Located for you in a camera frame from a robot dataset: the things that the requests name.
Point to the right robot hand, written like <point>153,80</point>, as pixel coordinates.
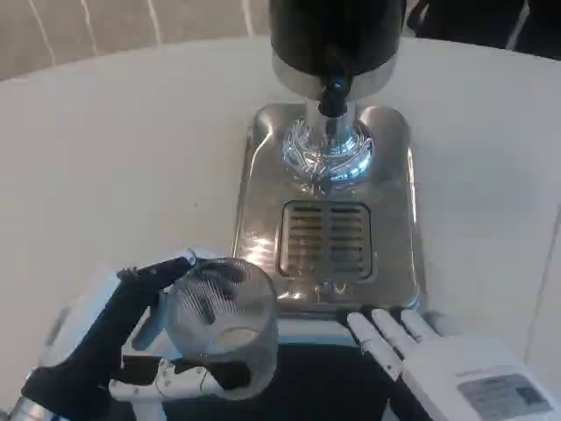
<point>451,364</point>

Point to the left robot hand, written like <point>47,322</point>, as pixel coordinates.
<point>94,324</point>

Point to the clear ribbed glass cup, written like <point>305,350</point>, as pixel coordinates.
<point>228,324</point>

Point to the silver left robot forearm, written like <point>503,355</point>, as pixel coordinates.
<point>17,408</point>

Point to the slotted steel drain grid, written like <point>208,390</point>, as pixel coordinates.
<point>325,239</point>

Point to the steel drip tray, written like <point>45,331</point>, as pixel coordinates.
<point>328,219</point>

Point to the black dispenser tap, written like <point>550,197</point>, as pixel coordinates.
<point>334,94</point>

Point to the black drink dispenser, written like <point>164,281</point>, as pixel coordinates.
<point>333,41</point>

